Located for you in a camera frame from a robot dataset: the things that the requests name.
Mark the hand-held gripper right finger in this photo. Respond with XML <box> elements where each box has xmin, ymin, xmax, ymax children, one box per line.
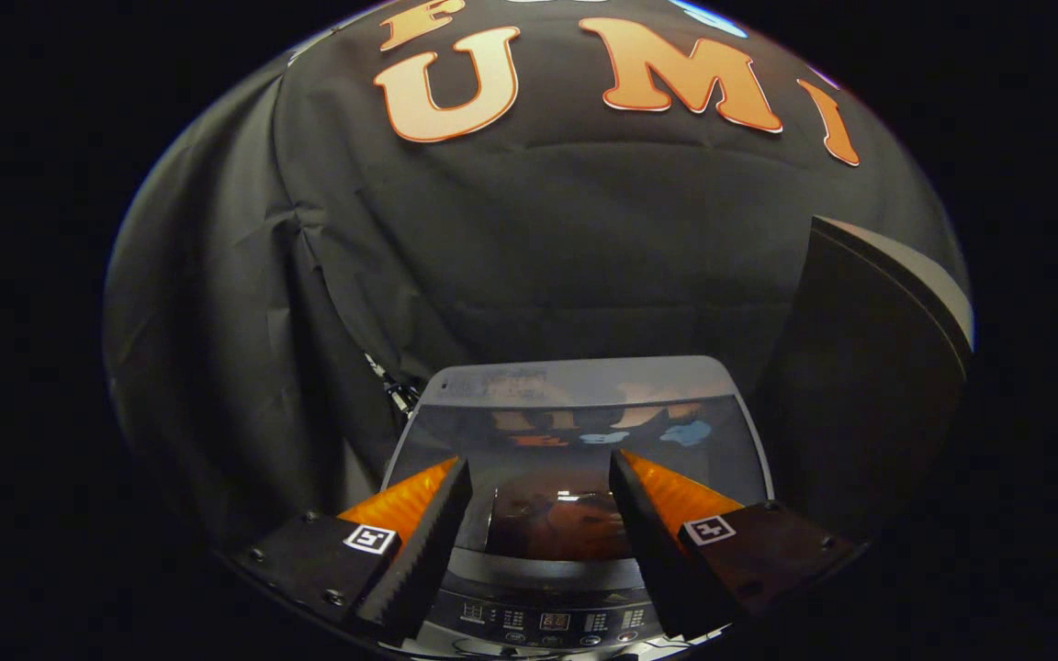
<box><xmin>609</xmin><ymin>448</ymin><xmax>861</xmax><ymax>639</ymax></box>

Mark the grey washing machine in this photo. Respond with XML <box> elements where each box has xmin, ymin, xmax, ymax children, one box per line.
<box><xmin>380</xmin><ymin>356</ymin><xmax>778</xmax><ymax>661</ymax></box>

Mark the black and white cable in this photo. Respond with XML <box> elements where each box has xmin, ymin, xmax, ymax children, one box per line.
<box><xmin>364</xmin><ymin>352</ymin><xmax>422</xmax><ymax>419</ymax></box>

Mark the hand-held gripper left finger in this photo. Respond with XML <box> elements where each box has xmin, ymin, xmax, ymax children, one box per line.
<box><xmin>235</xmin><ymin>456</ymin><xmax>475</xmax><ymax>644</ymax></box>

